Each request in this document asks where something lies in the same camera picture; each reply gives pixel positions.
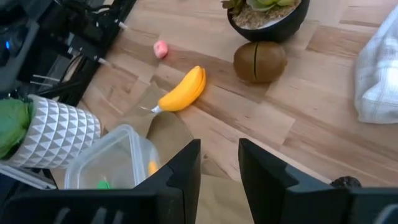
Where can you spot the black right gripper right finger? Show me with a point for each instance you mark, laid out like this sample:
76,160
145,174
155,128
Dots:
273,193

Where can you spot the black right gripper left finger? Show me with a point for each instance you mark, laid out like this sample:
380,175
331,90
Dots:
189,174

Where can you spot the small yellow toy pepper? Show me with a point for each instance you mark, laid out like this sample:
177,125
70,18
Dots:
152,168

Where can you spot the dark toy blackberry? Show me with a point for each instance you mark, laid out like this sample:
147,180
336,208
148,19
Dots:
345,182

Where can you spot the green husked toy corn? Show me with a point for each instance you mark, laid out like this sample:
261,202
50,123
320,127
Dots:
103,184

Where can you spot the pink toy fruit piece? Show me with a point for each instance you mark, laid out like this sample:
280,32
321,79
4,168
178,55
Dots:
160,49

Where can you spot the brown toy kiwi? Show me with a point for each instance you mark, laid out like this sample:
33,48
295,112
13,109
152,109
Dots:
259,61

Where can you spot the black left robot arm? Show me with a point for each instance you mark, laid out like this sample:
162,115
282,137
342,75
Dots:
18,62

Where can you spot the clear plastic tupperware container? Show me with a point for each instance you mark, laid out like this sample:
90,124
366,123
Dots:
105,155

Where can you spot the tan cloth napkin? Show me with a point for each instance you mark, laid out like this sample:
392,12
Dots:
168,133

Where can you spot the yellow toy banana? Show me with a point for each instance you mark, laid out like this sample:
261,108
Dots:
183,91

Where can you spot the green succulent in white pot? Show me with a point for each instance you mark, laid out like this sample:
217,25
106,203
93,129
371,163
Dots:
53,133

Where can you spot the white checked towel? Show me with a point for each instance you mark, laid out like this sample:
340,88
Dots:
377,71

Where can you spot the spiky succulent in black pot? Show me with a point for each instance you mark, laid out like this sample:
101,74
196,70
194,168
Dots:
267,21

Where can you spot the silver aluminium rail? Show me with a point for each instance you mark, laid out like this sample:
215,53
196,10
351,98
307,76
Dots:
28,177

